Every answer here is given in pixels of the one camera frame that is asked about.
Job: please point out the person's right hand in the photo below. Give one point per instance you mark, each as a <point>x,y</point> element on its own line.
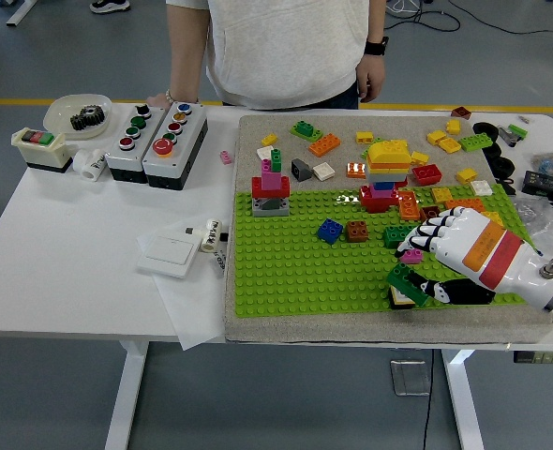
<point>157,100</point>

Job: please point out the person's left hand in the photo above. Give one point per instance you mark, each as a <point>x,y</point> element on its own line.
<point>370,77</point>

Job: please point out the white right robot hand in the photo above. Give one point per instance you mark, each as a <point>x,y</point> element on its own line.
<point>487,248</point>

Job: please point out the yellow small brick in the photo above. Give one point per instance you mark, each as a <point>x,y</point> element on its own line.
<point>453,127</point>
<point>269,139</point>
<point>466,176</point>

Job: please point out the pink square brick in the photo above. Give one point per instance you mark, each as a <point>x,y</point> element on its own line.
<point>412,257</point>

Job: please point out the dark green long brick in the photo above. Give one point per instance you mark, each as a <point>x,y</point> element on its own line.
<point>393,236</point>
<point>400,279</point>

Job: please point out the person's left forearm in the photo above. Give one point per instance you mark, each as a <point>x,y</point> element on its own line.
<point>376,21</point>

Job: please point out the person's right forearm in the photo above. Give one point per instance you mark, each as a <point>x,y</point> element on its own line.
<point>185,47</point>

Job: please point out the yellow square brick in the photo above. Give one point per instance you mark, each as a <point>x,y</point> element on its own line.
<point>450,145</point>
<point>442,195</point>
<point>364,138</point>
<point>421,158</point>
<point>398,144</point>
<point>436,137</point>
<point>496,217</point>

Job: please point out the orange long brick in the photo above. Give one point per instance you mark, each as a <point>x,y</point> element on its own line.
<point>408,206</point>
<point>464,204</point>
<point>325,145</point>

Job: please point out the white square brick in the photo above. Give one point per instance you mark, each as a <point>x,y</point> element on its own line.
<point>482,188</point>
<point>324,171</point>
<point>264,154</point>

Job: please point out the dark brown square brick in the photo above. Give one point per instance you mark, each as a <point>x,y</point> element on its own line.
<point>428,212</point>

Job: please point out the green stacked brick pair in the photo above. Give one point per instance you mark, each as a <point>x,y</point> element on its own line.
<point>304,130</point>

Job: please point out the brick tower with yellow roof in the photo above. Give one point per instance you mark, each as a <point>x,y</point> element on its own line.
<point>384,161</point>

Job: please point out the small pink brick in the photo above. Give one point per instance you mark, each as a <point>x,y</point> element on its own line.
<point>226,157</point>

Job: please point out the orange square brick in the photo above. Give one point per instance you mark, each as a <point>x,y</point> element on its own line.
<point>355,170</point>

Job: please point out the red square brick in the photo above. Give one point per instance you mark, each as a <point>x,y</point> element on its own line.
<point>427,175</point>

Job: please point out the maroon square brick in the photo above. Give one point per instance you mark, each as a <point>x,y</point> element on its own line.
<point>461,112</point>

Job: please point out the lime green long brick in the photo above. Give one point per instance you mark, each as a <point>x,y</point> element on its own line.
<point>475,143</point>

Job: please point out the dark grey slope brick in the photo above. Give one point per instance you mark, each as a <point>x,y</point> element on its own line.
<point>300,171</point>

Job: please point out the small green flat brick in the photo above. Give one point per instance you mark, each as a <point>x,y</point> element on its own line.
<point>518,130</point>

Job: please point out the red pink green brick tower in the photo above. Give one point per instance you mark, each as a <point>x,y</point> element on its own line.
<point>269,187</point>

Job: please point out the blue square brick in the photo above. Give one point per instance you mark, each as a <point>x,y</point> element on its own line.
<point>329,232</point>

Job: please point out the black wristwatch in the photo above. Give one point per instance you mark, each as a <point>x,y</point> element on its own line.
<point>376,47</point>

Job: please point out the clear plastic bag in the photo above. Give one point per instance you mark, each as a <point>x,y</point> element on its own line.
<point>527,211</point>

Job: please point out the grey emergency stop control box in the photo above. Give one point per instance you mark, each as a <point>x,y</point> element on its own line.
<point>183,159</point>

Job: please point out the small black rubber part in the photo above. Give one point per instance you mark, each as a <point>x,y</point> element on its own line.
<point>508,186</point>

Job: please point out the black metal gear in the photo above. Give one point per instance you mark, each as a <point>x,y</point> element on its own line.
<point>86,119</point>

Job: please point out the grey four-button control box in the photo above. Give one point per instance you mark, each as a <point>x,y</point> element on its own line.
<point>117,161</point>

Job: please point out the black rubber tyre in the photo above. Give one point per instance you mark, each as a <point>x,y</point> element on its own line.
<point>477,127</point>
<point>497,165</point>
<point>496,151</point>

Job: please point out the black digital meter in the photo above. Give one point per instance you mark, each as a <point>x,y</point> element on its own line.
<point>543,184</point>

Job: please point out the person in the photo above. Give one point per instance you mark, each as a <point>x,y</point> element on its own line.
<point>281,47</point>

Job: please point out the white pipe tee fitting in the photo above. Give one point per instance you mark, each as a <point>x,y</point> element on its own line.
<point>89,166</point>

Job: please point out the translucent white bowl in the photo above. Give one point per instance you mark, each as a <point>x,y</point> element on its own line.
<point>61,110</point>

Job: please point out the black white sneaker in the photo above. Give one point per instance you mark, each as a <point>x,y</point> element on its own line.
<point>110,5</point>

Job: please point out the desk control panel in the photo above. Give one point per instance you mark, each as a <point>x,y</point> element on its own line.
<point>539,358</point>

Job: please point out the small screw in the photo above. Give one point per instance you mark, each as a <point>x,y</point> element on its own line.
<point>525,119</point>

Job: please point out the white labelled tube fitting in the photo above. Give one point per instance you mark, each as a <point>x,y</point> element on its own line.
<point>211,236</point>

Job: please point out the metal floor plate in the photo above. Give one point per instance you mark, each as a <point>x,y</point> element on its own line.
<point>410,377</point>

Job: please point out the white table leg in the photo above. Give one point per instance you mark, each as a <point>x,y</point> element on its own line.
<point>124,398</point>
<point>461,403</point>

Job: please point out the white stand foot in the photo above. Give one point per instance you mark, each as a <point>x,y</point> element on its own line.
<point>21,13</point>

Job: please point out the printed paper label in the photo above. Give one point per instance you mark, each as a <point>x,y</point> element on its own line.
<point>220,267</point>

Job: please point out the grey-brown mat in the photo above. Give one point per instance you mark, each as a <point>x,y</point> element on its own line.
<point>304,330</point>

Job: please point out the lime green studded baseplate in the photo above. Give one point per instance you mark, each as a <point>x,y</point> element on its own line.
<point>281,281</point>

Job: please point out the white paper sheet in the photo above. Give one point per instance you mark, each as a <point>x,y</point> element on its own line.
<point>192,309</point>

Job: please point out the cream switch box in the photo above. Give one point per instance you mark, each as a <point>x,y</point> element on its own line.
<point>47,157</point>

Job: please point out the white wall switch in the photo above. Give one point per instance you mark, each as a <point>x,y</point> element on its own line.
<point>166,255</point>

